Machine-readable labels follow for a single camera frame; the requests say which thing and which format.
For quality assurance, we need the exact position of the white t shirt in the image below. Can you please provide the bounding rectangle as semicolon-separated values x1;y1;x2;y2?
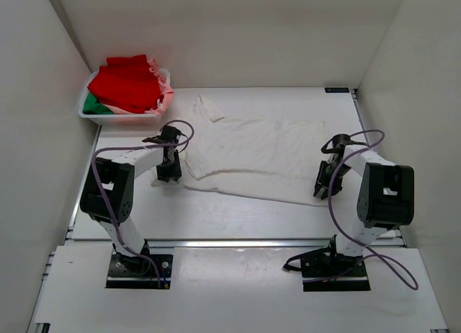
175;95;326;206

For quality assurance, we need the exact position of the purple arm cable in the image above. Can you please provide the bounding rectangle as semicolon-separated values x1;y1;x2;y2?
326;129;419;291
91;119;197;288

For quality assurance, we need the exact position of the red t shirt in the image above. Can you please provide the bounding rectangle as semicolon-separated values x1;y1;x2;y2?
88;55;164;114

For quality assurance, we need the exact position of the pink t shirt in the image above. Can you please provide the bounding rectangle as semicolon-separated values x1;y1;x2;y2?
103;58;174;114

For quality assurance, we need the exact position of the white plastic laundry basket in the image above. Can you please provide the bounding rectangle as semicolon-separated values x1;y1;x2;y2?
77;69;168;125

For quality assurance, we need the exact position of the green t shirt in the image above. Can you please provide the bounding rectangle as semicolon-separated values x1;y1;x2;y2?
82;92;113;115

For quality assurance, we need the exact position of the aluminium table rail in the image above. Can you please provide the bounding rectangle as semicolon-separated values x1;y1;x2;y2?
64;130;404;249

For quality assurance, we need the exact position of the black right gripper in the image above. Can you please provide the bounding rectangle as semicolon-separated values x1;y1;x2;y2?
315;161;352;199

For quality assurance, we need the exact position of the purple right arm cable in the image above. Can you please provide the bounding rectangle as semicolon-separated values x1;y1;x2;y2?
326;129;419;291

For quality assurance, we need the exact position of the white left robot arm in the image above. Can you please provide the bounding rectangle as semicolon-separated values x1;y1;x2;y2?
80;126;182;274

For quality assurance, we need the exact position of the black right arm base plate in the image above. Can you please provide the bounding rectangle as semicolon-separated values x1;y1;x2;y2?
282;236;371;292

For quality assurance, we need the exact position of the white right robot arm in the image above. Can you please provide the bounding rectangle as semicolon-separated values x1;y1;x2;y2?
313;134;414;276

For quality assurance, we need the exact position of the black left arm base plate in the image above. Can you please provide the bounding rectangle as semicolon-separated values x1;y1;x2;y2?
105;248;174;290

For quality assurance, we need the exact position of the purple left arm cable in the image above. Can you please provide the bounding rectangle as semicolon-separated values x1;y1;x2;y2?
91;119;197;288

